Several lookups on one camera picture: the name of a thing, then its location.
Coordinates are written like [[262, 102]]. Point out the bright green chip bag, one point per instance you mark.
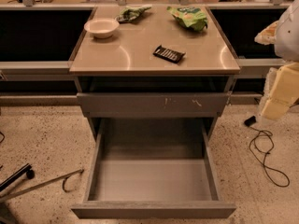
[[191, 18]]

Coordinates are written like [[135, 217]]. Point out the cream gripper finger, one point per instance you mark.
[[281, 90], [268, 35]]

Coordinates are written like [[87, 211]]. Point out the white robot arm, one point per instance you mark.
[[284, 35]]

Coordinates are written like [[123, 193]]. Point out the black rxbar chocolate bar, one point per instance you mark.
[[169, 55]]

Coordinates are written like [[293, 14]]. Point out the black stand leg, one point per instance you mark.
[[25, 170]]

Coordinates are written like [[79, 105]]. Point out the closed grey top drawer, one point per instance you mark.
[[152, 105]]

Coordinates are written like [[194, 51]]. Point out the grey drawer cabinet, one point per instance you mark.
[[125, 62]]

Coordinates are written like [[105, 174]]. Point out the metal rod with hook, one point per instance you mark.
[[39, 186]]

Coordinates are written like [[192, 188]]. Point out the open grey middle drawer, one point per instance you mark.
[[152, 168]]

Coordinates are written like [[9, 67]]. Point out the dark green snack bag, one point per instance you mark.
[[130, 14]]

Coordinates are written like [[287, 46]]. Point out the white bowl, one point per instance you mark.
[[101, 27]]

